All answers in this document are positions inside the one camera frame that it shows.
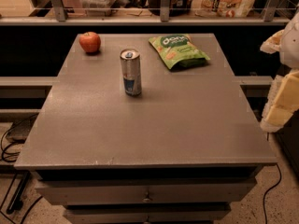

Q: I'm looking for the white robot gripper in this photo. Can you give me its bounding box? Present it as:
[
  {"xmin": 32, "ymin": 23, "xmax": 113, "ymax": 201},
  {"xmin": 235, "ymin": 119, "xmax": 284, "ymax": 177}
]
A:
[{"xmin": 260, "ymin": 13, "xmax": 299, "ymax": 133}]

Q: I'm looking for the silver blue redbull can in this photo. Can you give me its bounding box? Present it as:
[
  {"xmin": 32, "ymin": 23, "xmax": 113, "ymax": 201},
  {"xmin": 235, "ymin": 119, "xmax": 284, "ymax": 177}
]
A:
[{"xmin": 120, "ymin": 49, "xmax": 142, "ymax": 96}]

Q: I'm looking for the green snack bag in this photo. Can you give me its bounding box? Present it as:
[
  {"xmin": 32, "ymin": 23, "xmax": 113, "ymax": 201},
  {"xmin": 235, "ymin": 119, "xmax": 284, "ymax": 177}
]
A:
[{"xmin": 149, "ymin": 34, "xmax": 210, "ymax": 70}]

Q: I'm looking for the grey drawer cabinet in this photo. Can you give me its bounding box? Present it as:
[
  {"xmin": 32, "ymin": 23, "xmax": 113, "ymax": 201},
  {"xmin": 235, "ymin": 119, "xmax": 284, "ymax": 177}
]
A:
[{"xmin": 14, "ymin": 33, "xmax": 278, "ymax": 224}]

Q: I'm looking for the red apple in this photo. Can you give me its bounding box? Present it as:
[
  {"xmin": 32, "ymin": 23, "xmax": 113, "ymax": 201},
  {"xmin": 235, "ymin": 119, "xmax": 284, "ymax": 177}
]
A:
[{"xmin": 79, "ymin": 32, "xmax": 101, "ymax": 53}]

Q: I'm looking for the black cable right floor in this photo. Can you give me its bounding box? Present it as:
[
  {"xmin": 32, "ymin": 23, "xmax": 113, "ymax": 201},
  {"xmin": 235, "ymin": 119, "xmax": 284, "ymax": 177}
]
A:
[{"xmin": 262, "ymin": 163, "xmax": 283, "ymax": 224}]

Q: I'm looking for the grey metal shelf rail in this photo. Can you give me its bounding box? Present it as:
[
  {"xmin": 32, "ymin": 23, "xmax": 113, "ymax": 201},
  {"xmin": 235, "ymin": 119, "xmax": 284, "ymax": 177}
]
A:
[{"xmin": 0, "ymin": 0, "xmax": 298, "ymax": 26}]

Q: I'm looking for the black cables left floor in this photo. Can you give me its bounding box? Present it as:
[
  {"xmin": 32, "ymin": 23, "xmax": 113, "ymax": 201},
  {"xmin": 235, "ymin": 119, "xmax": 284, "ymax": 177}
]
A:
[{"xmin": 0, "ymin": 114, "xmax": 43, "ymax": 224}]

